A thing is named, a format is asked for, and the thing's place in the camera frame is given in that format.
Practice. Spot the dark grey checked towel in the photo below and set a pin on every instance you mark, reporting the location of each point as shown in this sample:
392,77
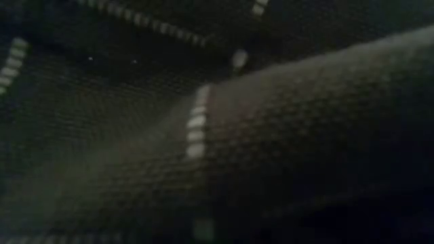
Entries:
217,135

